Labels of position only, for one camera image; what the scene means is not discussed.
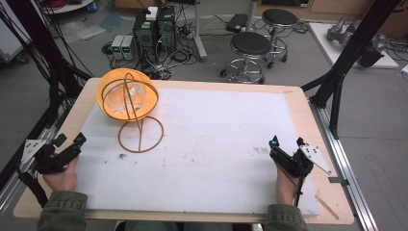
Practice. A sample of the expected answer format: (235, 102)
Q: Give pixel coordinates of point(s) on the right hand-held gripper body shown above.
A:
(293, 163)

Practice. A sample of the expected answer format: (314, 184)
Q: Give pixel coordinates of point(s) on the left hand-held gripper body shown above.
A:
(48, 160)

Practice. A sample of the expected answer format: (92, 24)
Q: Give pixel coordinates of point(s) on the person's left hand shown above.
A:
(64, 179)

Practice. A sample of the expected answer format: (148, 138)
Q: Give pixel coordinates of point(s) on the person's right hand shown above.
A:
(284, 189)

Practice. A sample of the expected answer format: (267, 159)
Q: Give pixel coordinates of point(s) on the small dark crumb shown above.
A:
(122, 156)

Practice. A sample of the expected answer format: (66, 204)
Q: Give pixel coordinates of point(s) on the orange bowl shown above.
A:
(110, 110)

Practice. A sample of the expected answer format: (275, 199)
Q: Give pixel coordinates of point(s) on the thin wooden stick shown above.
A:
(327, 207)

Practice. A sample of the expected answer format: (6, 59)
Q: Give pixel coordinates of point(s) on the clear plastic wrapper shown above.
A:
(126, 96)

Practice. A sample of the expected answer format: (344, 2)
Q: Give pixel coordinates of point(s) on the white foam mat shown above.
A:
(205, 154)

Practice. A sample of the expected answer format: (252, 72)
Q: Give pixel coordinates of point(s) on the black round stool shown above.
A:
(279, 16)
(250, 43)

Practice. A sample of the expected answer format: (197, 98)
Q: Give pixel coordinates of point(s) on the white board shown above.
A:
(324, 41)

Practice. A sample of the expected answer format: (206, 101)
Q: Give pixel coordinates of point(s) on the grey power supply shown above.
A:
(129, 48)
(117, 47)

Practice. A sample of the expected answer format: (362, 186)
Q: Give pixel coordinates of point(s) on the grey equipment case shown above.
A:
(9, 45)

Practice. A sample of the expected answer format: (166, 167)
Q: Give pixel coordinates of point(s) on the clear plastic sheet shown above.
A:
(86, 29)

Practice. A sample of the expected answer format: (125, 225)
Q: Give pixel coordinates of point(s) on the black computer tower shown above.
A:
(144, 38)
(166, 30)

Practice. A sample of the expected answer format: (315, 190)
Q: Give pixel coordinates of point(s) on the black flat case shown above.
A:
(237, 22)

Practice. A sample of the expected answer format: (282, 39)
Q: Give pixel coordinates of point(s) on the grey metal table leg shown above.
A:
(199, 32)

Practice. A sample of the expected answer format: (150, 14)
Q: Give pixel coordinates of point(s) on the round white table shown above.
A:
(75, 5)

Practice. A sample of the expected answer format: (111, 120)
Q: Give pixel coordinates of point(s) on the white box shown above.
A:
(152, 13)

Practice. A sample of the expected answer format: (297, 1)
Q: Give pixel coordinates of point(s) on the aluminium rail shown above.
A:
(346, 173)
(12, 189)

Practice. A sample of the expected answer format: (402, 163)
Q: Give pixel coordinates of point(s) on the grey metal bracket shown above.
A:
(338, 180)

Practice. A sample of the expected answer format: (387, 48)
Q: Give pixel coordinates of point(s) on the black metal frame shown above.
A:
(352, 48)
(41, 48)

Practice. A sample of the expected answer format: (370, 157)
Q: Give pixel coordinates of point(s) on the grey metal post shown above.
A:
(251, 14)

